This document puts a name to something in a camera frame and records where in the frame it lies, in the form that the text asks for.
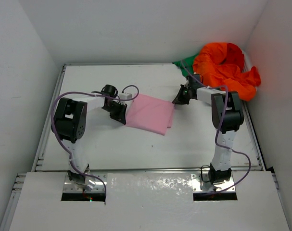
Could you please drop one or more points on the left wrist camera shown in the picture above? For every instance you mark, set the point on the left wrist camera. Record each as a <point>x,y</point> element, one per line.
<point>125,97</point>

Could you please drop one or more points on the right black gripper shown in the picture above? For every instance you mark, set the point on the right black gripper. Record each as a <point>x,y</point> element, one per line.
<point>183,94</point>

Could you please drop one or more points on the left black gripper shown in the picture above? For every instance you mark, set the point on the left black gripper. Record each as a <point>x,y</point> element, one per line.
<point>118,112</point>

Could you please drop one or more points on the orange t shirt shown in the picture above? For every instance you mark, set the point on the orange t shirt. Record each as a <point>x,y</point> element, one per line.
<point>223,64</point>

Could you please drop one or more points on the metal base plate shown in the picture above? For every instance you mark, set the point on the metal base plate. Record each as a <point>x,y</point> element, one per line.
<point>199,184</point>
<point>89,185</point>

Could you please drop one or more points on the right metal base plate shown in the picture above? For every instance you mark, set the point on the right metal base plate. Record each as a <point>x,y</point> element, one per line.
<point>199,184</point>

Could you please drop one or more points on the green t shirt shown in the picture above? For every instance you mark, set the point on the green t shirt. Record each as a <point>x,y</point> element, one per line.
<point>185,65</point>

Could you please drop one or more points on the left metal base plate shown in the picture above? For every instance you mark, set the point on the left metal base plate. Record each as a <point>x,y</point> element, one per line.
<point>89,185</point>

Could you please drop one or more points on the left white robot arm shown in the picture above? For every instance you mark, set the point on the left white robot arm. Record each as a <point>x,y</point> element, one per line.
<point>68,123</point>

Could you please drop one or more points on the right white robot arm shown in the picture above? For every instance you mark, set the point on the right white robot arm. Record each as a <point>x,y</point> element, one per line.
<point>227,117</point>

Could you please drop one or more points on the pink t shirt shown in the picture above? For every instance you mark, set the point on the pink t shirt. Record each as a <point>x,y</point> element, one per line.
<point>150,114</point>

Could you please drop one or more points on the white front cover panel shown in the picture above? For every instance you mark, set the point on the white front cover panel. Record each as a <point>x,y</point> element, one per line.
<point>148,202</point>

